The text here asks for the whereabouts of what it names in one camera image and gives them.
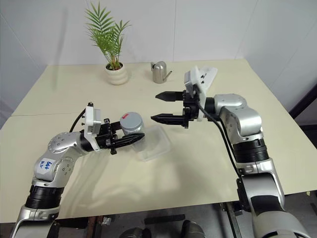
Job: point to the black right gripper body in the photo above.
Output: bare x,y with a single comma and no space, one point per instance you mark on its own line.
190,109

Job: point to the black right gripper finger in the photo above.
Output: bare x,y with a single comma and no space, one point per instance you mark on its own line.
171,96
171,119

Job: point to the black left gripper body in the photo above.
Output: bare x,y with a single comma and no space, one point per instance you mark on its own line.
106,140

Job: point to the clear jar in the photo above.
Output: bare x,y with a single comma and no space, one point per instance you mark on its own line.
133,131

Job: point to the grey jar lid red mark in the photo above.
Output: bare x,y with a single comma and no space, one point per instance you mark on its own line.
131,120

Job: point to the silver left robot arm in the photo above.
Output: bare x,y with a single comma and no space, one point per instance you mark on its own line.
59,144

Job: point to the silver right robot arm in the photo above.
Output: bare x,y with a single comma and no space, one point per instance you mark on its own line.
247,116

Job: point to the clear plastic box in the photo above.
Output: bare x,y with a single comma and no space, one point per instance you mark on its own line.
156,146

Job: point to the steel watering can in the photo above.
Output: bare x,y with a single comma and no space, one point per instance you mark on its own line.
158,72

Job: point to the white ribbed plant pot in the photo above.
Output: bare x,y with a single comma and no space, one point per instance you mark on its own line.
116,75

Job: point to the black flat bar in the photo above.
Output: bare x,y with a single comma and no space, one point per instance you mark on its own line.
164,219

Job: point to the green palm plant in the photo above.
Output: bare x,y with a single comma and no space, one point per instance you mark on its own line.
106,37

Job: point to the dark rounded shape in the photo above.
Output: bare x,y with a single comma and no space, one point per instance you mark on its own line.
136,233
193,229

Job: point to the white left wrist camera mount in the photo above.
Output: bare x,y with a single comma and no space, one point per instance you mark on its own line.
88,124

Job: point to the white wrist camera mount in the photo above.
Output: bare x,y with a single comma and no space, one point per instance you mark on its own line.
88,124
200,79

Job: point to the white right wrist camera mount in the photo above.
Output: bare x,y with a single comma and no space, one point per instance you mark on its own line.
200,79

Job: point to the black furniture frame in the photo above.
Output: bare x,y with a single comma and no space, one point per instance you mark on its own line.
309,104

